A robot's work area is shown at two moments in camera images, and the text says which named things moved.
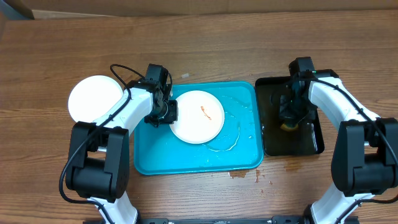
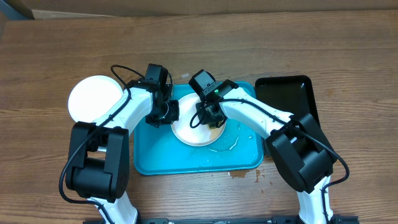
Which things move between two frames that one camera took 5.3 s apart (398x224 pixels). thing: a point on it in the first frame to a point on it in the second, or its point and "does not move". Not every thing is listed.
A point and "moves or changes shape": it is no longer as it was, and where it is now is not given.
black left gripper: [173, 117] does not move
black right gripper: [289, 115] to [213, 120]
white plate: [92, 96] does not move
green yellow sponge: [284, 127] moves or changes shape
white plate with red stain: [201, 117] does not move
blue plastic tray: [239, 144] does not move
